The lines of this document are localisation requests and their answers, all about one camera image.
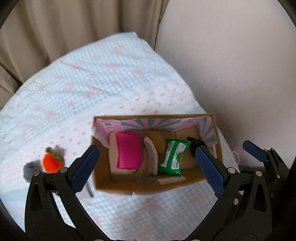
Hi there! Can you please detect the beige curtain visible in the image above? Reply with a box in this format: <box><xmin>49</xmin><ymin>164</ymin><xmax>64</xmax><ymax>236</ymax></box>
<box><xmin>1</xmin><ymin>1</ymin><xmax>168</xmax><ymax>105</ymax></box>

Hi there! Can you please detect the pink patterned cardboard box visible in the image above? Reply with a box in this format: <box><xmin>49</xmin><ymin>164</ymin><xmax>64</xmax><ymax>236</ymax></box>
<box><xmin>91</xmin><ymin>113</ymin><xmax>222</xmax><ymax>194</ymax></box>

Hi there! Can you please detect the black sock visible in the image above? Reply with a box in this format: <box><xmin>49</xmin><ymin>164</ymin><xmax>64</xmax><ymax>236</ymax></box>
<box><xmin>187</xmin><ymin>137</ymin><xmax>207</xmax><ymax>158</ymax></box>

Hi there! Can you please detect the grey sock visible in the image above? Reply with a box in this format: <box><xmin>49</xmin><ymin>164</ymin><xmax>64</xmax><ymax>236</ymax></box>
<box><xmin>23</xmin><ymin>160</ymin><xmax>43</xmax><ymax>183</ymax></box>

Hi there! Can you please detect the magenta soft pouch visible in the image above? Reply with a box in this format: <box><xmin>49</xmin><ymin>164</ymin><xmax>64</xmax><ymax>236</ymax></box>
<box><xmin>115</xmin><ymin>132</ymin><xmax>143</xmax><ymax>170</ymax></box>

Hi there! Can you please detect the green snack packet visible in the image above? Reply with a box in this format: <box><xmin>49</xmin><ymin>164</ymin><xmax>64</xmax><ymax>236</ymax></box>
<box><xmin>158</xmin><ymin>138</ymin><xmax>191</xmax><ymax>176</ymax></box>

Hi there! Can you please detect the brown plush toy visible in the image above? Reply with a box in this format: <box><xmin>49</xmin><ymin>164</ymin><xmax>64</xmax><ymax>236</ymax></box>
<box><xmin>144</xmin><ymin>130</ymin><xmax>166</xmax><ymax>176</ymax></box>

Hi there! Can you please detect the orange plush fruit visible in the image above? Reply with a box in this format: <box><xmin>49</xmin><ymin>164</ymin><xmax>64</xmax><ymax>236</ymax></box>
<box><xmin>42</xmin><ymin>147</ymin><xmax>65</xmax><ymax>173</ymax></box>

